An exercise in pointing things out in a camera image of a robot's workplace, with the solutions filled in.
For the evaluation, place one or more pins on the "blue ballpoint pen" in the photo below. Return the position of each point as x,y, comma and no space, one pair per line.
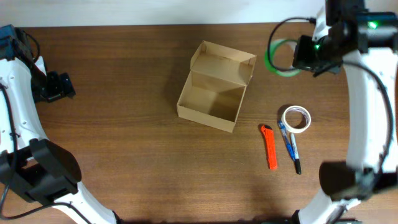
286,140

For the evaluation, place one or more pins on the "black grey marker pen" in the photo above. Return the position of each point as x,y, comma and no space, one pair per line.
296,154

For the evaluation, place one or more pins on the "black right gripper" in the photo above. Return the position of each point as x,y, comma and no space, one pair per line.
300,60

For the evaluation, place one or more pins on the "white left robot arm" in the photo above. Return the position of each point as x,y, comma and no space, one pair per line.
33,167

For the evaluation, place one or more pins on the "cream masking tape roll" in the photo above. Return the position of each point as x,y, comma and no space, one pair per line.
296,119

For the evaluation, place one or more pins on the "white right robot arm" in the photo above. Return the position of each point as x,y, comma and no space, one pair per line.
349,37

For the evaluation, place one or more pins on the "brown cardboard box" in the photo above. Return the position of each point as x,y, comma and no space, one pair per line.
215,87

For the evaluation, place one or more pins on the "orange utility knife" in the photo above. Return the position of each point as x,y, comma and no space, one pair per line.
268,136

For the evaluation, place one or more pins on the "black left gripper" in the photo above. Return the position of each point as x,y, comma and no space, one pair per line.
61,88

